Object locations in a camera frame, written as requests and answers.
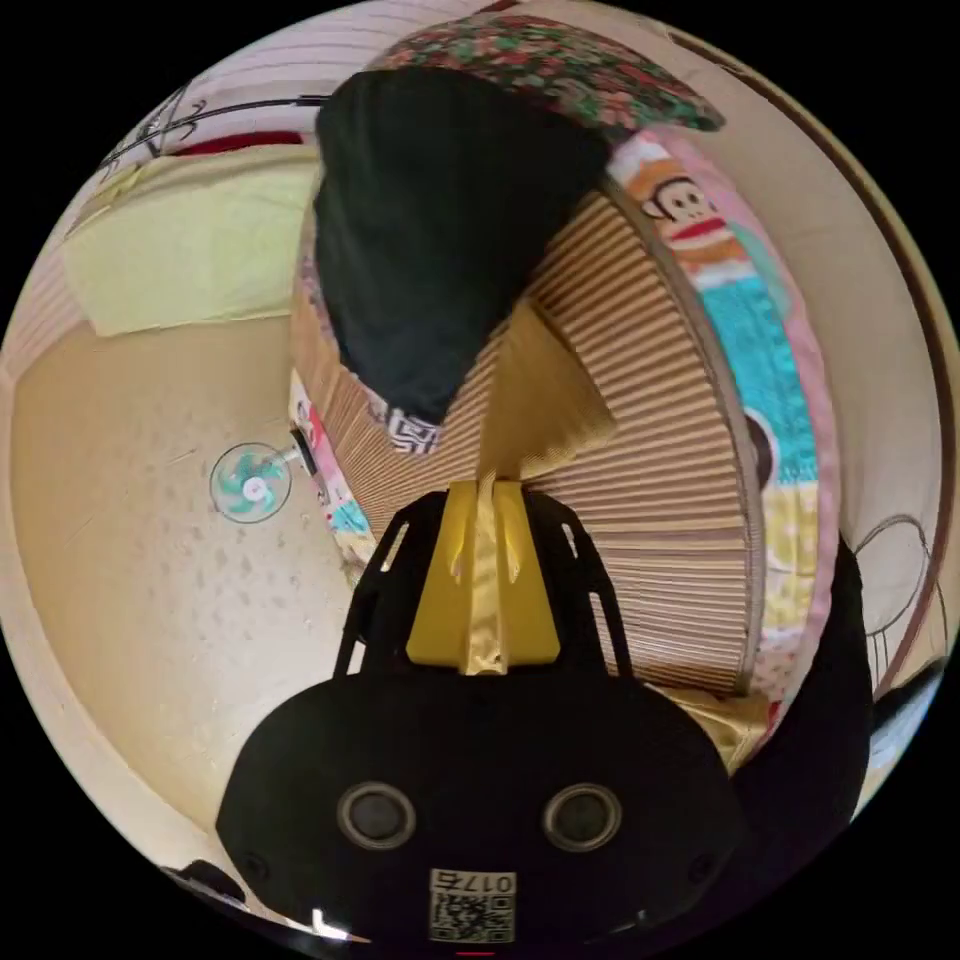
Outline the floral cushion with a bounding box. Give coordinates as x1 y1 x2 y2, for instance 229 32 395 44
380 14 727 145

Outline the yellow long sleeve shirt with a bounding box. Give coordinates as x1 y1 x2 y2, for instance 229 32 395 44
458 302 775 778

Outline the bed with woven mat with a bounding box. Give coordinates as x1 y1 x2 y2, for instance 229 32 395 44
287 131 843 723

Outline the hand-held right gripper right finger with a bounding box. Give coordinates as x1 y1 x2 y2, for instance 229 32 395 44
494 482 562 668

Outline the pile of clothes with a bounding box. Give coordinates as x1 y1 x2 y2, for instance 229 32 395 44
311 69 614 459

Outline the yellow-green curtain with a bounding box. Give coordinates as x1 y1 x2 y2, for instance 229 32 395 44
62 152 322 340

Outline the person's body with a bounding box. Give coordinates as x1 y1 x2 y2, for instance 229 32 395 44
728 533 877 860

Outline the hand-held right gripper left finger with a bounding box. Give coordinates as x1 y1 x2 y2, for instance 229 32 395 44
405 482 477 669

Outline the fan with green blades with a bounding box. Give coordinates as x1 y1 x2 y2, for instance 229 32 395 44
209 440 318 526

